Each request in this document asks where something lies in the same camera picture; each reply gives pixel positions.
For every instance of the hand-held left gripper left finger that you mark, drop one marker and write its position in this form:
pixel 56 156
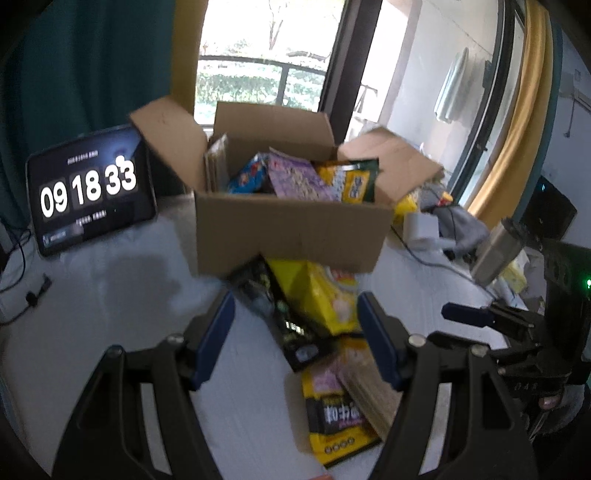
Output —
pixel 214 339

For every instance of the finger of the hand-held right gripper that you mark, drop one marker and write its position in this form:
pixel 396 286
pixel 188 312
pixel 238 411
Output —
pixel 471 313

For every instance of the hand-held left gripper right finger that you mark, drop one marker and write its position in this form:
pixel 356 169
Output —
pixel 376 341

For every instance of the black snack packet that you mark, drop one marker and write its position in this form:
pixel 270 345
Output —
pixel 281 314

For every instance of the yellow snack bag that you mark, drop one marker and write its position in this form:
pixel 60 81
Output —
pixel 318 295

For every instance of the brown cardboard box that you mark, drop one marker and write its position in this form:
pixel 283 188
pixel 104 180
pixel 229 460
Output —
pixel 286 230

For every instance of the yellow green snack packet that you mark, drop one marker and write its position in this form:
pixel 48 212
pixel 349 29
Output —
pixel 353 182

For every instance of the blue snack packet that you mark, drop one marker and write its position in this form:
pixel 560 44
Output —
pixel 249 177

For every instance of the purple snack packet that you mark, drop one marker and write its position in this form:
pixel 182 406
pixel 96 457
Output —
pixel 298 177

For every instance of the person's right hand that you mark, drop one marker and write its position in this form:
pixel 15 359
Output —
pixel 551 406

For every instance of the clear biscuit pack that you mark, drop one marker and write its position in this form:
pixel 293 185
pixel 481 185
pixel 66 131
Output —
pixel 374 397

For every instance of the yellow tissue pack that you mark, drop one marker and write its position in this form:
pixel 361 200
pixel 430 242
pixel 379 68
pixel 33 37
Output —
pixel 515 274

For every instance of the steel thermos flask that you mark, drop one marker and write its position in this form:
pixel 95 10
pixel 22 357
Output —
pixel 498 251

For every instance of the grey cloth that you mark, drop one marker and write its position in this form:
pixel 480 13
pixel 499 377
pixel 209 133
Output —
pixel 461 226

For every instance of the yellow purple black packet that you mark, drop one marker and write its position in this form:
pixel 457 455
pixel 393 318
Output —
pixel 332 424

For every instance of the white power adapter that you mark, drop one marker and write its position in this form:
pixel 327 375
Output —
pixel 425 228

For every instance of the brown cardboard sheets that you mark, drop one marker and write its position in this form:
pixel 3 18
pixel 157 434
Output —
pixel 217 161

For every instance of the black tablet clock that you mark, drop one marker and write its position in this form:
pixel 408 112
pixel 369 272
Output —
pixel 87 189

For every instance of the yellow curtain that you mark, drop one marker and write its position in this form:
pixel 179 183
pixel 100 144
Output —
pixel 526 115

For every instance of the hanging white cloth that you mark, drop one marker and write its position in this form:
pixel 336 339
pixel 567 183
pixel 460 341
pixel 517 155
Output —
pixel 452 87

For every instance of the teal curtain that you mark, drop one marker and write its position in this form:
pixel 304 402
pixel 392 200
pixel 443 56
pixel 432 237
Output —
pixel 83 69

